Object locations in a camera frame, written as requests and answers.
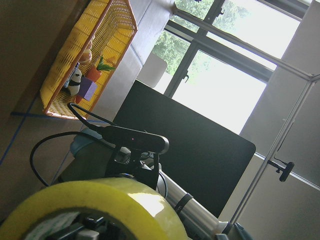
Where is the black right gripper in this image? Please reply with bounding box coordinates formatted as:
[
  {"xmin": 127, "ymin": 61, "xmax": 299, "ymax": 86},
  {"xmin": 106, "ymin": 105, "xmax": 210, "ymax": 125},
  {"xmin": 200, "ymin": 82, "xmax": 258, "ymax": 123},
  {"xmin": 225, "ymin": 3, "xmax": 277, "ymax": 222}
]
[{"xmin": 104, "ymin": 146, "xmax": 160, "ymax": 190}]

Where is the yellow tape roll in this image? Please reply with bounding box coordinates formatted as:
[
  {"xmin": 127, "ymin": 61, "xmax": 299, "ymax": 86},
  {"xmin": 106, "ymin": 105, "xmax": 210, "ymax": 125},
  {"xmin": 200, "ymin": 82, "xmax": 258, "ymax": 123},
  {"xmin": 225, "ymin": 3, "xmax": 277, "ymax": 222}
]
[{"xmin": 0, "ymin": 177, "xmax": 188, "ymax": 240}]

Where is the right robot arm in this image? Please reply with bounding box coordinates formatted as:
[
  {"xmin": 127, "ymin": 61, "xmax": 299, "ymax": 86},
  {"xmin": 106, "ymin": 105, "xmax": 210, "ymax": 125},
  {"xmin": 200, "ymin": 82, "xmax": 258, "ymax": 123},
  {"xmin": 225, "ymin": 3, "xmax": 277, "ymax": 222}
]
[{"xmin": 68, "ymin": 126, "xmax": 252, "ymax": 240}]

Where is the yellow plastic basket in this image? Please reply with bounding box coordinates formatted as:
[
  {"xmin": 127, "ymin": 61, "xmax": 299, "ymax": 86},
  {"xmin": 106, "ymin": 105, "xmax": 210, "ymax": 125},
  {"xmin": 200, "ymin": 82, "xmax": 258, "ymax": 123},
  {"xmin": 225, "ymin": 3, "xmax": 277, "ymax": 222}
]
[{"xmin": 40, "ymin": 0, "xmax": 138, "ymax": 120}]

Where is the black panel screen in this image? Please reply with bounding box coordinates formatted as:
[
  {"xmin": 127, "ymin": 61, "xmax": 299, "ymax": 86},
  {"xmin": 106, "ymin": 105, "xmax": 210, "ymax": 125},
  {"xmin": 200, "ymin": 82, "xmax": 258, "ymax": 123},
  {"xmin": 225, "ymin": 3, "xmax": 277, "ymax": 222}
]
[{"xmin": 114, "ymin": 81, "xmax": 256, "ymax": 216}]

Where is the purple foam block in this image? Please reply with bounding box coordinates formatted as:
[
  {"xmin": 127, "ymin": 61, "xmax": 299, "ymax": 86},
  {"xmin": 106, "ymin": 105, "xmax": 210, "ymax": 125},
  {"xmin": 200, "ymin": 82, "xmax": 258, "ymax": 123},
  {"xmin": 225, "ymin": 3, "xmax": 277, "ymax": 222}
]
[{"xmin": 75, "ymin": 76, "xmax": 98, "ymax": 103}]

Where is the toy carrot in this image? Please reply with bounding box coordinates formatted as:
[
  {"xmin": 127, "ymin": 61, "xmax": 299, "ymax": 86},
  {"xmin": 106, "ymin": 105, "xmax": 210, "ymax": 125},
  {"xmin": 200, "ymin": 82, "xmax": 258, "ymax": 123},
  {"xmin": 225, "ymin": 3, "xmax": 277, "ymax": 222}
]
[{"xmin": 74, "ymin": 56, "xmax": 116, "ymax": 105}]

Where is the panda figurine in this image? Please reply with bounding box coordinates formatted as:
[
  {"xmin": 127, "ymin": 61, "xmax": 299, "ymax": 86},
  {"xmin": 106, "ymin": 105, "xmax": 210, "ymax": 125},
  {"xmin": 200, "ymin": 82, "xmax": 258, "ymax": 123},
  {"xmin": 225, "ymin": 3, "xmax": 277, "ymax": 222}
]
[{"xmin": 65, "ymin": 69, "xmax": 82, "ymax": 96}]

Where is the toy croissant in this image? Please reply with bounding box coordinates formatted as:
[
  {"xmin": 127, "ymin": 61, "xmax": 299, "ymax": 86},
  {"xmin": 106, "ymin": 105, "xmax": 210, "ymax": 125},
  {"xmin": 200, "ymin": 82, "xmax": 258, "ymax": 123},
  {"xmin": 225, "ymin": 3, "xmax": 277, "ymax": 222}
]
[{"xmin": 78, "ymin": 35, "xmax": 95, "ymax": 66}]

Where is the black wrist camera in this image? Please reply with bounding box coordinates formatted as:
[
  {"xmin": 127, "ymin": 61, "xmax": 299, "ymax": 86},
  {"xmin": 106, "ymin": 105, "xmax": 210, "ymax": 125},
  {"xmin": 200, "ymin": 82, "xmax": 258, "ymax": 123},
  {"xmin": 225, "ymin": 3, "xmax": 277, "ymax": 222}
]
[{"xmin": 98, "ymin": 126, "xmax": 170, "ymax": 154}]

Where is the black camera cable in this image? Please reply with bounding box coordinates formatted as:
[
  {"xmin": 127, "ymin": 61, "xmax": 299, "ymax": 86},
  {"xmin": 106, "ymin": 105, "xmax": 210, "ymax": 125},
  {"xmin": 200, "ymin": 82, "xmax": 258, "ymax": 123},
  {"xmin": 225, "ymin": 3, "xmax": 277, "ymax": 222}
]
[{"xmin": 29, "ymin": 102, "xmax": 118, "ymax": 187}]

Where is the black clamp on frame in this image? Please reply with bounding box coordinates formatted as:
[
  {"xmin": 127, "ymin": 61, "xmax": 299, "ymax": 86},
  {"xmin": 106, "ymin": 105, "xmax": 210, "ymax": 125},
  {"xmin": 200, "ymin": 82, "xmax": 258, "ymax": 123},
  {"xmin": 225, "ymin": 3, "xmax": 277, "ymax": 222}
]
[{"xmin": 267, "ymin": 160, "xmax": 295, "ymax": 182}]

